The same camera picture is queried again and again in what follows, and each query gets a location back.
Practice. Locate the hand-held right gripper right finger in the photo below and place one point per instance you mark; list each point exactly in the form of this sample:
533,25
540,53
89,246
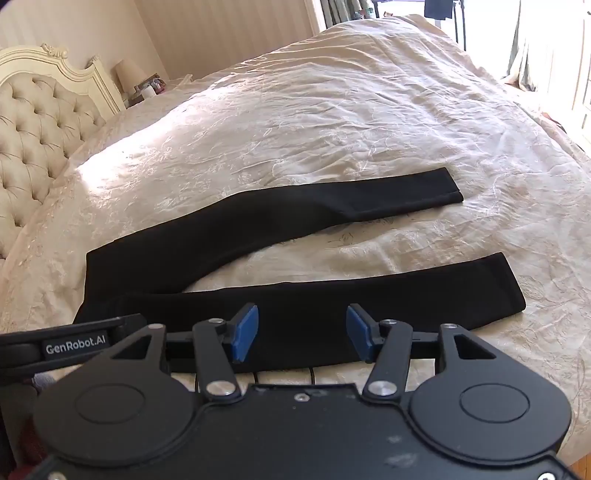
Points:
359,333

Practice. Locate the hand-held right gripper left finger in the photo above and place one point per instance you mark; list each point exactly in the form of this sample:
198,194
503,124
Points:
244,333

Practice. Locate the black pants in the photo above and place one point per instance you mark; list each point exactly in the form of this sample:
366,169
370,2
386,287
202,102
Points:
194,240

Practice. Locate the cream embroidered bedspread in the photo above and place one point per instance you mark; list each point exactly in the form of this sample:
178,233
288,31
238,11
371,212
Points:
332,120

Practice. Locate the cream tufted headboard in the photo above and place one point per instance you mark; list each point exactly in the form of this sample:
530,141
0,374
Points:
41,129

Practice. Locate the bedside table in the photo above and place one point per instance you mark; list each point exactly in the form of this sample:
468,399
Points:
173,84

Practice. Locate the white cup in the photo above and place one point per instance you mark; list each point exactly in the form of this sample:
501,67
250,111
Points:
148,92

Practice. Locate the beige table lamp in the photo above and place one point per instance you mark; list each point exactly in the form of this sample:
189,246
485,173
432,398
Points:
129,73

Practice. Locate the patterned curtain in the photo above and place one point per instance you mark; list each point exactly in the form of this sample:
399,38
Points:
341,13

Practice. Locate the sheer curtain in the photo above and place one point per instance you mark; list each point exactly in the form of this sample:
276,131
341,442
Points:
528,60

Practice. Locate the black stand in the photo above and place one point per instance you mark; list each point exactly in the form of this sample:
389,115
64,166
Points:
461,23

